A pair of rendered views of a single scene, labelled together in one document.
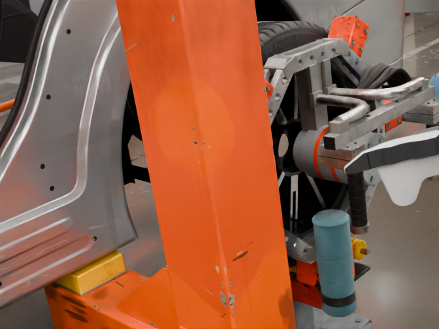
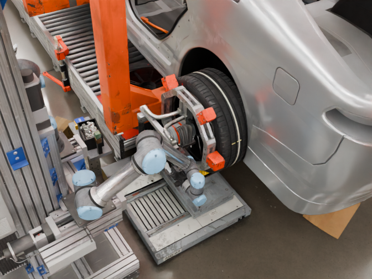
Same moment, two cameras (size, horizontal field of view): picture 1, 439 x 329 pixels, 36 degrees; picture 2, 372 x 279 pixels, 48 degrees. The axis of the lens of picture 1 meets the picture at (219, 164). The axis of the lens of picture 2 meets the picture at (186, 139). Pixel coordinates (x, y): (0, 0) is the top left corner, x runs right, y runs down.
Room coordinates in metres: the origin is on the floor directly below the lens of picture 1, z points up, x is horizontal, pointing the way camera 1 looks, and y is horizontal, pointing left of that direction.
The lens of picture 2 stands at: (1.90, -2.16, 2.71)
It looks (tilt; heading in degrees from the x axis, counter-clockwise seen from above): 45 degrees down; 97
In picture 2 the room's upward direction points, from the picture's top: 4 degrees clockwise
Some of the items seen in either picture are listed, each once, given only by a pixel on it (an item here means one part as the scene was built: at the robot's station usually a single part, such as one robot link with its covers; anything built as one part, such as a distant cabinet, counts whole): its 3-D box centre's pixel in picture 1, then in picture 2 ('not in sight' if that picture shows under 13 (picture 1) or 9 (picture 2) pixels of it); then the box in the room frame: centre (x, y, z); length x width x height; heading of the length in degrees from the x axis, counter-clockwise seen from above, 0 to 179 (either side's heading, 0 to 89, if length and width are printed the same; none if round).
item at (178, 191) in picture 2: not in sight; (196, 182); (1.76, -0.10, 0.13); 0.50 x 0.36 x 0.10; 132
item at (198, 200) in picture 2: not in sight; (196, 195); (1.81, -0.76, 0.85); 0.11 x 0.08 x 0.09; 132
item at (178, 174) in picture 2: not in sight; (180, 175); (1.71, -0.64, 0.86); 0.12 x 0.08 x 0.09; 132
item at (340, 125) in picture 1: (326, 96); (161, 105); (1.51, -0.27, 1.03); 0.19 x 0.18 x 0.11; 42
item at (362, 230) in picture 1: (357, 198); (141, 128); (1.38, -0.29, 0.83); 0.04 x 0.04 x 0.16
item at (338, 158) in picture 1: (341, 154); (145, 115); (1.40, -0.27, 0.93); 0.09 x 0.05 x 0.05; 42
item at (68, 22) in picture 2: not in sight; (104, 65); (0.60, 1.23, 0.14); 2.47 x 0.85 x 0.27; 132
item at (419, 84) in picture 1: (374, 75); (179, 124); (1.65, -0.41, 1.03); 0.19 x 0.18 x 0.11; 42
